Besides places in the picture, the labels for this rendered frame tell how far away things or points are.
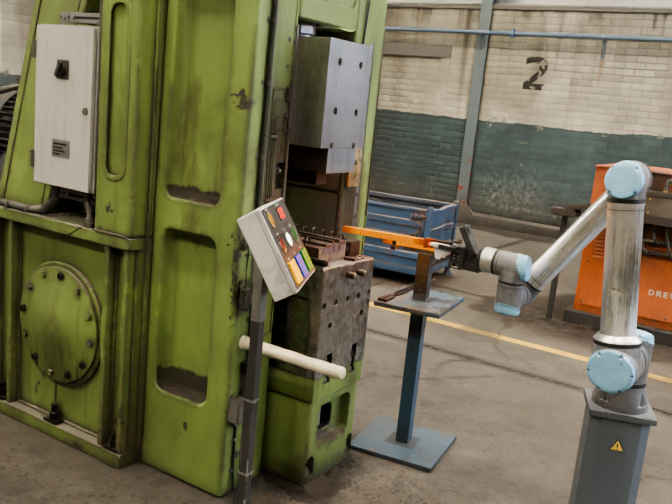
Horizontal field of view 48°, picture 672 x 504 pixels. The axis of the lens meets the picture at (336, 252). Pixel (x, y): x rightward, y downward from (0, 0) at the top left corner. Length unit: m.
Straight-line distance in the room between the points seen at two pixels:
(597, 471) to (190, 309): 1.61
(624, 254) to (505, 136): 8.25
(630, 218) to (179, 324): 1.72
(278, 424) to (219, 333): 0.52
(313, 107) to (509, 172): 7.98
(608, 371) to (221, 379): 1.37
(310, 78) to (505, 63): 8.03
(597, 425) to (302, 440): 1.13
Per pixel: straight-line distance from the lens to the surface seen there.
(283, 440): 3.21
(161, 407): 3.20
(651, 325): 6.26
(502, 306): 2.72
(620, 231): 2.55
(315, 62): 2.88
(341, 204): 3.29
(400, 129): 11.42
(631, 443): 2.86
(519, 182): 10.67
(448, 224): 7.18
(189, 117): 2.98
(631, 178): 2.53
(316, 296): 2.93
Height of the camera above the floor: 1.55
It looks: 11 degrees down
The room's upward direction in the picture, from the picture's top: 6 degrees clockwise
